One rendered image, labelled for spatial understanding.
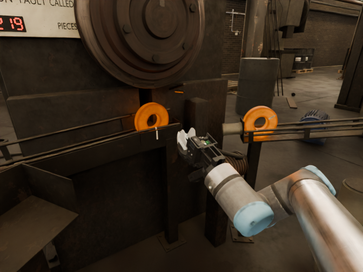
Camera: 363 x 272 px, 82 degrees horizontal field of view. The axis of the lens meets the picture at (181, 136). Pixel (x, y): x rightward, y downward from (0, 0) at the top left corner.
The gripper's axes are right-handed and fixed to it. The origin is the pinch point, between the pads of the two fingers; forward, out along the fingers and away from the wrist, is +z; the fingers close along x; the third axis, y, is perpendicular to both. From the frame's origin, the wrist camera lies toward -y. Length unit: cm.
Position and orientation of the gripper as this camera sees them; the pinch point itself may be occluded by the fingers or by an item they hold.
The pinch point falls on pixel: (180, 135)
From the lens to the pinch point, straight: 72.1
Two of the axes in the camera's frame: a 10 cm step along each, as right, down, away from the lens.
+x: -8.6, 2.0, -4.7
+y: 1.6, -7.7, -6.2
